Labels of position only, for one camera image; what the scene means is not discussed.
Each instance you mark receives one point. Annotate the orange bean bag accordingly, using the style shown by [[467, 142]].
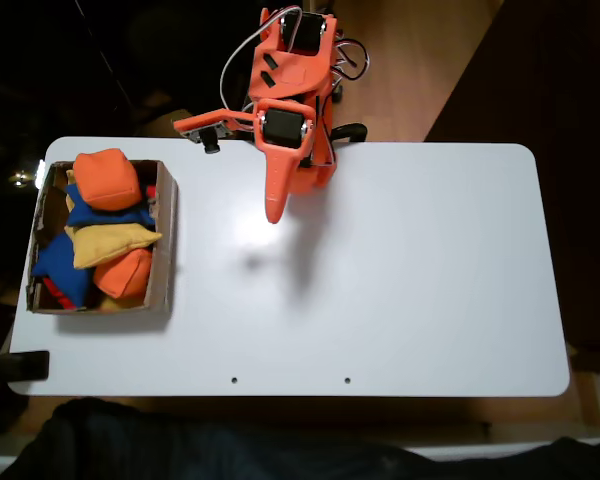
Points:
[[122, 275], [107, 177]]

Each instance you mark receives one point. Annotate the red bean bag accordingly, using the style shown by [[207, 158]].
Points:
[[151, 192], [60, 295]]

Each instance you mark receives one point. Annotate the cardboard box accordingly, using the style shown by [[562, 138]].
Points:
[[162, 250]]

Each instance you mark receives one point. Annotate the yellow bean bag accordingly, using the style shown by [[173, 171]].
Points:
[[105, 245], [70, 176], [117, 303]]

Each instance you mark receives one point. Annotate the blue bean bag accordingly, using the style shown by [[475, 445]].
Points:
[[57, 265], [95, 217]]

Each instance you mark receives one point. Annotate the black table clamp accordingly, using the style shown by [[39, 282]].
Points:
[[352, 131]]

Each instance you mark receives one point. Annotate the shiny metal object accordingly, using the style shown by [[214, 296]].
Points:
[[21, 177]]

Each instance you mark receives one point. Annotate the person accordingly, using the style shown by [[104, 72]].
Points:
[[180, 450]]

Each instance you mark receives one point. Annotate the black clamp block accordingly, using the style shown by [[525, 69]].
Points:
[[25, 366]]

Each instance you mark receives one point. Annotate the orange gripper camera mount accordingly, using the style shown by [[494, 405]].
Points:
[[205, 122]]

